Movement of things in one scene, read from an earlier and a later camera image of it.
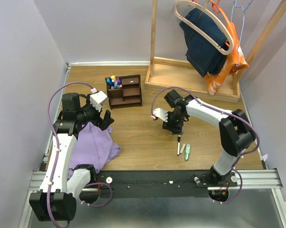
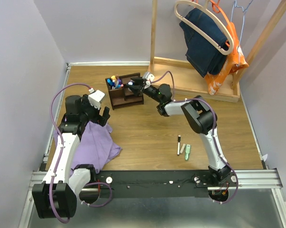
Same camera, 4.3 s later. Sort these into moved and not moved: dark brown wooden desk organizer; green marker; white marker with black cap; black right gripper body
Moved: black right gripper body
Not moved: white marker with black cap; dark brown wooden desk organizer; green marker
